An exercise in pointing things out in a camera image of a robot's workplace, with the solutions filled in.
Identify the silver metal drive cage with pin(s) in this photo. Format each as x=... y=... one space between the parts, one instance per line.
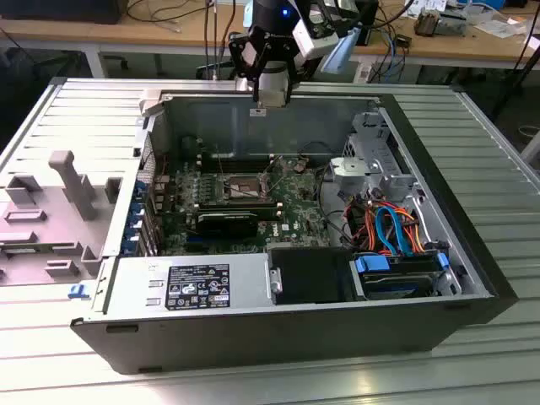
x=349 y=168

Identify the blue slot retainer clips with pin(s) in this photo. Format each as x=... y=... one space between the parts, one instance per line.
x=135 y=209

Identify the silver power supply unit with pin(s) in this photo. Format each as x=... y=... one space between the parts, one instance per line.
x=135 y=274

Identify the finned CPU cooler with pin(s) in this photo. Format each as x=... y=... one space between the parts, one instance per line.
x=427 y=23

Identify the black grey PC case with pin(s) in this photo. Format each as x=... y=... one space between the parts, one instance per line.
x=253 y=337

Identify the silver topped CPU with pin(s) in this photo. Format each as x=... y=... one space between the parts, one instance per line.
x=273 y=99

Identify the small black adapter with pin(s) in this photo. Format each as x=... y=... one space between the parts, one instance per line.
x=403 y=41

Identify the wooden desk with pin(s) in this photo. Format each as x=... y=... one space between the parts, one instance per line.
x=59 y=34

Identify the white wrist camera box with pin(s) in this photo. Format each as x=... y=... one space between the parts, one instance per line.
x=314 y=42

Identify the large black equipment case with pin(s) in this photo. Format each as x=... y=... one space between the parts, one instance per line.
x=63 y=10

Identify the brown board connector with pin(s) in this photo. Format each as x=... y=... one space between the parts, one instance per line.
x=301 y=163

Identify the grey plastic parts rack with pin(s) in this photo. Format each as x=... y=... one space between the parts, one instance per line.
x=55 y=236

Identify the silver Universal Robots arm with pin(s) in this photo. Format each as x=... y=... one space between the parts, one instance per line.
x=343 y=50

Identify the green motherboard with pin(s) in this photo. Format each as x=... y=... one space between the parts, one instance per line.
x=295 y=198

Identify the CPU socket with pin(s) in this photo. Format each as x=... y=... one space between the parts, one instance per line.
x=241 y=189

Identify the white papers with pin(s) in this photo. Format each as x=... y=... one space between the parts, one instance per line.
x=500 y=27

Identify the green RAM stick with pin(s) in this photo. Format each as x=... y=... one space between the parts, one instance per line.
x=23 y=251

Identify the black graphics card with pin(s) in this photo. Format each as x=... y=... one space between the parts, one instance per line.
x=228 y=227

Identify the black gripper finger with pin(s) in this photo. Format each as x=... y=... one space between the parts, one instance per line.
x=291 y=71
x=242 y=69

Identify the hard disk in blue carrier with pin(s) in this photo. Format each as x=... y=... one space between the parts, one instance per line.
x=371 y=266

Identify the grey metal device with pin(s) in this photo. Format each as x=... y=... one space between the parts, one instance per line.
x=453 y=26

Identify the black upright box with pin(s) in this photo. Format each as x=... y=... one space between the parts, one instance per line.
x=370 y=19

